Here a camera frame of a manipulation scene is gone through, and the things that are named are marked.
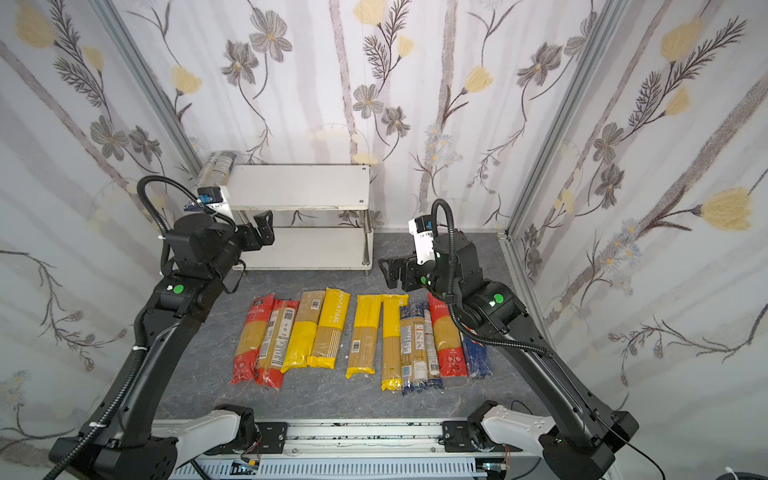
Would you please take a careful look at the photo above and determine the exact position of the clear grey labelled spaghetti bag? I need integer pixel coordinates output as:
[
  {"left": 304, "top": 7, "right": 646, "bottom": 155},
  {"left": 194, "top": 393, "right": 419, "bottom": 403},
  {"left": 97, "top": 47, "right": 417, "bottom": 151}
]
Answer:
[{"left": 195, "top": 150, "right": 239, "bottom": 189}]

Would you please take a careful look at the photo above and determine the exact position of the yellow spaghetti bag barcode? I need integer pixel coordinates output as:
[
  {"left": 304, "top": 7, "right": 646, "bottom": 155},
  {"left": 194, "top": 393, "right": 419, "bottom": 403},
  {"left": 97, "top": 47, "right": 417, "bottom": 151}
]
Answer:
[{"left": 345, "top": 295, "right": 383, "bottom": 379}]

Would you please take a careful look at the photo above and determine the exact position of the yellow Pastatime spaghetti bag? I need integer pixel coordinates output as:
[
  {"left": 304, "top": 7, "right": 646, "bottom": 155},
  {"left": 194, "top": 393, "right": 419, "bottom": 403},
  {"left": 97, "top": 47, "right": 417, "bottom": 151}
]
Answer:
[{"left": 308, "top": 288, "right": 350, "bottom": 369}]

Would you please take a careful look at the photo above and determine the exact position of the yellow band spaghetti bag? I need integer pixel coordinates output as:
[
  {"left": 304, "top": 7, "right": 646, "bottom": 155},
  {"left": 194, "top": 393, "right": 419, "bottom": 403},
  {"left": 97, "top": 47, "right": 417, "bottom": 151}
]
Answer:
[{"left": 281, "top": 290, "right": 326, "bottom": 373}]

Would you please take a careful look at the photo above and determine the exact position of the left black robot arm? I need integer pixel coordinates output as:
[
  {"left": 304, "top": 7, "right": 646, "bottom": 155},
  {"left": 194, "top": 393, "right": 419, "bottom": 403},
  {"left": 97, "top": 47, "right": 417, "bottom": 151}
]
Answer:
[{"left": 46, "top": 211, "right": 275, "bottom": 479}]

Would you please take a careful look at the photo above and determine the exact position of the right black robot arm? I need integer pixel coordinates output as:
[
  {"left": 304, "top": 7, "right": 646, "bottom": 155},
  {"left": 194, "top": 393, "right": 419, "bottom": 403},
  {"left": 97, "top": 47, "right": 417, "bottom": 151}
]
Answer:
[{"left": 378, "top": 232, "right": 639, "bottom": 479}]

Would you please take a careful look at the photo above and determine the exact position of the white two-tier shelf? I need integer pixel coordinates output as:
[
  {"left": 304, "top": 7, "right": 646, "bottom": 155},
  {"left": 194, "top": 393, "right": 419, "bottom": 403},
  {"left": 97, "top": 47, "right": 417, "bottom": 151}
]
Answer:
[{"left": 222, "top": 164, "right": 374, "bottom": 272}]

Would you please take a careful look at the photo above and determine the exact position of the long yellow spaghetti bag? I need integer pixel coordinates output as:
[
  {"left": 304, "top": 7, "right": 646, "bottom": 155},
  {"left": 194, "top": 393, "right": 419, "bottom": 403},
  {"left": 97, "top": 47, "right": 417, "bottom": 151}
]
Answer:
[{"left": 381, "top": 295, "right": 409, "bottom": 391}]

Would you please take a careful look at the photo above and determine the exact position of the red Barilla spaghetti bag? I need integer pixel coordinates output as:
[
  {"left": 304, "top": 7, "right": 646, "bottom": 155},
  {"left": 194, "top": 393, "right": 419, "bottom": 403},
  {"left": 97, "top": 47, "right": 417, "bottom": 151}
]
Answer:
[{"left": 428, "top": 293, "right": 468, "bottom": 378}]

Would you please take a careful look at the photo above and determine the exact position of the blue gold spaghetti bag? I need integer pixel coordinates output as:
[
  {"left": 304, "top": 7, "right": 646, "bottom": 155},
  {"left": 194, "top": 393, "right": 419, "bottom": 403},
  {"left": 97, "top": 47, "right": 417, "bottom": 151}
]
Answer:
[{"left": 400, "top": 302, "right": 443, "bottom": 395}]

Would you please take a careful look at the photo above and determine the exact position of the blue Barilla spaghetti box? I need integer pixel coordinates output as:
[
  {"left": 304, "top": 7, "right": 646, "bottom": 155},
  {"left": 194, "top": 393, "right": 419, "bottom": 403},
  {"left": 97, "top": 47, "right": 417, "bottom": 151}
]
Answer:
[{"left": 461, "top": 334, "right": 492, "bottom": 379}]

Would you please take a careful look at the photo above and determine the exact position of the red spaghetti bag far left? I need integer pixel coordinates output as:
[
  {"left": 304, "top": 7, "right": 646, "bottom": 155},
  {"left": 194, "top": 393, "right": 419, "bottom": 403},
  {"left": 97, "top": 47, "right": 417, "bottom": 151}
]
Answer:
[{"left": 231, "top": 294, "right": 276, "bottom": 384}]

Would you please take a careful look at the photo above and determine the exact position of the red spaghetti bag white label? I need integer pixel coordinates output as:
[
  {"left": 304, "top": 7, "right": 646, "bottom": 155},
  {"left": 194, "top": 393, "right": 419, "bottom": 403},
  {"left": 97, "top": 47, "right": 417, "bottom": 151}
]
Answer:
[{"left": 256, "top": 300, "right": 299, "bottom": 390}]

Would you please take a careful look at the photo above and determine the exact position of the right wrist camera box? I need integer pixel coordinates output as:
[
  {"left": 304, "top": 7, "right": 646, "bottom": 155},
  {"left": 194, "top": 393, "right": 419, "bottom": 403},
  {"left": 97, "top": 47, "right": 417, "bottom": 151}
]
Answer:
[{"left": 408, "top": 215, "right": 435, "bottom": 265}]

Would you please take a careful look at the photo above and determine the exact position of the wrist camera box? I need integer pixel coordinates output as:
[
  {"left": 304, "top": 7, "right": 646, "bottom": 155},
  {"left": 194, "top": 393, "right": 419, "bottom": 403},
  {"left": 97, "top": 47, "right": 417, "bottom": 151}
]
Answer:
[
  {"left": 408, "top": 215, "right": 435, "bottom": 265},
  {"left": 184, "top": 186, "right": 235, "bottom": 220}
]

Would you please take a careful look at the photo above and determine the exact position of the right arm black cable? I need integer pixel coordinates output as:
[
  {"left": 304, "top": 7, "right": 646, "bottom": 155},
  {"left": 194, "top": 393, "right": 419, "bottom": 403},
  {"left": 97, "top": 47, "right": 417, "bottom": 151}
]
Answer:
[{"left": 430, "top": 198, "right": 553, "bottom": 358}]

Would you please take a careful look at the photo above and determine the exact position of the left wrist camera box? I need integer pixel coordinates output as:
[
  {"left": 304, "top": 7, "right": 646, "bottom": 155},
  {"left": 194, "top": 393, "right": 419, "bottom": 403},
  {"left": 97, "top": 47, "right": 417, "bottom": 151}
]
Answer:
[{"left": 184, "top": 186, "right": 235, "bottom": 220}]

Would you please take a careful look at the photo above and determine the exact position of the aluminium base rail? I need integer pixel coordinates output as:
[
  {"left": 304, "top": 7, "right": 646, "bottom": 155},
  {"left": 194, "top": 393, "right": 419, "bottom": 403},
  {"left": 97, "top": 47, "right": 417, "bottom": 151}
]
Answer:
[{"left": 151, "top": 408, "right": 555, "bottom": 479}]

